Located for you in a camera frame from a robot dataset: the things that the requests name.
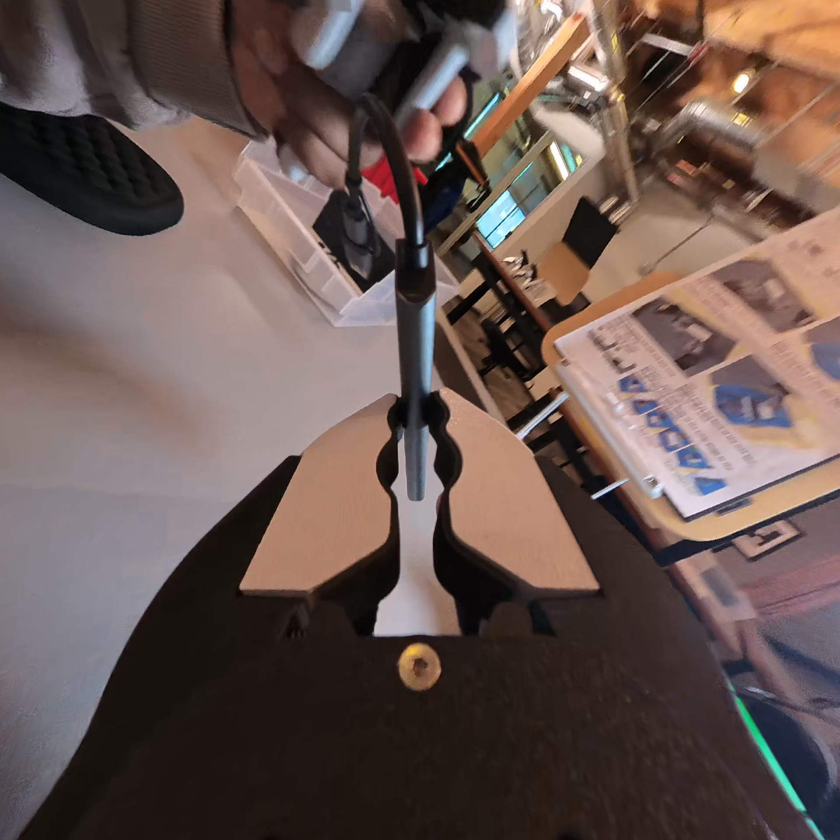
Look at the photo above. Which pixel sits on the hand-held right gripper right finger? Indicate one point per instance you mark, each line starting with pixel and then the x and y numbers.
pixel 512 512

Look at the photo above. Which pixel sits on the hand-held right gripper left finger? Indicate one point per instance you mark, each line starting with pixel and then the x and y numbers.
pixel 328 499

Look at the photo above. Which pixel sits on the slim silver usb hub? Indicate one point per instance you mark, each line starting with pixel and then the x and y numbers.
pixel 417 367

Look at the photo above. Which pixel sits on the clear plastic bin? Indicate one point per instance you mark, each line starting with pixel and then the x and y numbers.
pixel 282 216

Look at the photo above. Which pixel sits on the person's left forearm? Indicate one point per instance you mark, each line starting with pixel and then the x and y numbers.
pixel 98 52

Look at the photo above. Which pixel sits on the red bin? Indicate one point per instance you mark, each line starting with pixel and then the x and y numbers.
pixel 374 174

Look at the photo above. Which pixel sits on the printed instruction sheet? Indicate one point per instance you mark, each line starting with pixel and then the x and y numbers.
pixel 722 367

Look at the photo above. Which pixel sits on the green plastic bin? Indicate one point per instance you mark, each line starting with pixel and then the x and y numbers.
pixel 761 748

